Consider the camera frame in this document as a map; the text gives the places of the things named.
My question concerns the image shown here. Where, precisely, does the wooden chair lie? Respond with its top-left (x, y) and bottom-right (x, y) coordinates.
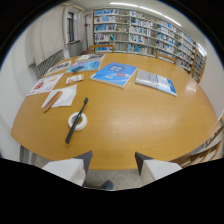
top-left (88, 44), bottom-right (115, 55)
top-left (170, 113), bottom-right (224, 168)

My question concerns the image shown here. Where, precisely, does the white paper sheet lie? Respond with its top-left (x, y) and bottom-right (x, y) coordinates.
top-left (43, 83), bottom-right (78, 109)

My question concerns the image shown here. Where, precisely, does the red and white leaflet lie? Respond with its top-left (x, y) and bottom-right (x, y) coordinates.
top-left (26, 73), bottom-right (65, 97)

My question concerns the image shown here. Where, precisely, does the grey picture magazine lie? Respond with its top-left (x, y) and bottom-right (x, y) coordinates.
top-left (44, 60), bottom-right (72, 77)

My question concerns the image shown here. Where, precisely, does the small white packet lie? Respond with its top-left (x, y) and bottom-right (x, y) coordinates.
top-left (65, 74), bottom-right (85, 85)

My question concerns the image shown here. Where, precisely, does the wooden stick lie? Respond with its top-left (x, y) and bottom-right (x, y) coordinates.
top-left (41, 90), bottom-right (63, 113)

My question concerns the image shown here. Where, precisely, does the window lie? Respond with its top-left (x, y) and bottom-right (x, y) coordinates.
top-left (67, 12), bottom-right (76, 43)

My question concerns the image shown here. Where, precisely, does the radiator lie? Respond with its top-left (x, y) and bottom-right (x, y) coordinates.
top-left (34, 49), bottom-right (66, 80)

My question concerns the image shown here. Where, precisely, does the library bookshelf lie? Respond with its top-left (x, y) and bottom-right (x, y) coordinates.
top-left (92, 7), bottom-right (197, 73)

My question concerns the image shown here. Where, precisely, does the white booklet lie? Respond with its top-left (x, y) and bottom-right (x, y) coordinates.
top-left (75, 53), bottom-right (106, 63)

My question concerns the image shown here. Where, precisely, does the black toothbrush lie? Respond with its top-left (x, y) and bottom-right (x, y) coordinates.
top-left (64, 97), bottom-right (90, 145)

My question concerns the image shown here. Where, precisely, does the white tape roll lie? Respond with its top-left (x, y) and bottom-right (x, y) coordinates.
top-left (67, 111), bottom-right (88, 132)

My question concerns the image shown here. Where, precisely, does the person's shoe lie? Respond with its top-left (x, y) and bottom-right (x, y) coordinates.
top-left (100, 180), bottom-right (115, 191)

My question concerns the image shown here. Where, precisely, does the white curtain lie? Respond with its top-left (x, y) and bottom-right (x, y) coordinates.
top-left (29, 4), bottom-right (70, 66)

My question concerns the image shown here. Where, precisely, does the narrow side bookshelf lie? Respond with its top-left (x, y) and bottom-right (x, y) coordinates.
top-left (191, 42), bottom-right (208, 84)

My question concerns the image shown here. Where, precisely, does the light blue magazine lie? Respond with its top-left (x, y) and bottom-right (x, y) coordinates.
top-left (65, 60), bottom-right (102, 74)

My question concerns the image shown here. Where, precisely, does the grey and blue book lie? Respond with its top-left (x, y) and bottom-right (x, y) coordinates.
top-left (134, 69), bottom-right (178, 97)

